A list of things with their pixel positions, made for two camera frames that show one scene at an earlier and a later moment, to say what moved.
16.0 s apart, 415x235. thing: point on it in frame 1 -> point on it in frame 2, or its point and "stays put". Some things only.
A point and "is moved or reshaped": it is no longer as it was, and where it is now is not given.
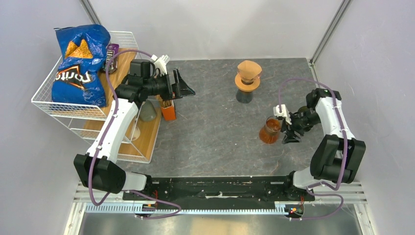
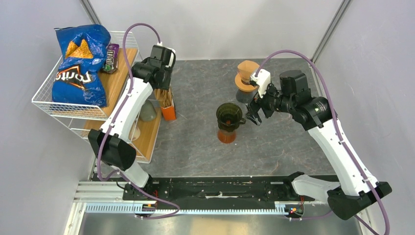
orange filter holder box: [169, 113] stays put
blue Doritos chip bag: [77, 79] stays put
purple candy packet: [111, 50] stays put
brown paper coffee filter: [249, 69] stays put
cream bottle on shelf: [136, 132] stays put
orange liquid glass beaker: [268, 133] -> [225, 136]
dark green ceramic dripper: [304, 109] is moved or reshaped
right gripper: [290, 137] -> [254, 106]
